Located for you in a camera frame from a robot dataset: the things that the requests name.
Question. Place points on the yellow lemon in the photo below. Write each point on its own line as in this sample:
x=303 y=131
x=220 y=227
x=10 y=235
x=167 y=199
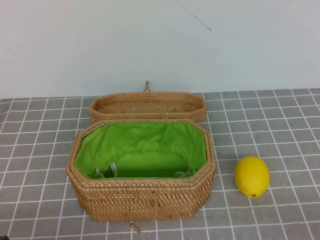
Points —
x=252 y=176

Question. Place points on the woven rattan basket lid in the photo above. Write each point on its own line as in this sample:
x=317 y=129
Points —
x=150 y=96

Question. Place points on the green fabric basket liner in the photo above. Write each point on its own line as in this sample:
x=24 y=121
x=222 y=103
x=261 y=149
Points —
x=140 y=137

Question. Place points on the woven rattan basket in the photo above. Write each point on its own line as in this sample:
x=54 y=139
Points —
x=112 y=200

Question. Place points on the grey white checked tablecloth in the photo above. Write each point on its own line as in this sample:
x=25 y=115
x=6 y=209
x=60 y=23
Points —
x=262 y=120

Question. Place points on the dark unidentified object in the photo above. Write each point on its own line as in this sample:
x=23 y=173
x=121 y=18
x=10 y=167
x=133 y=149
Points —
x=3 y=238

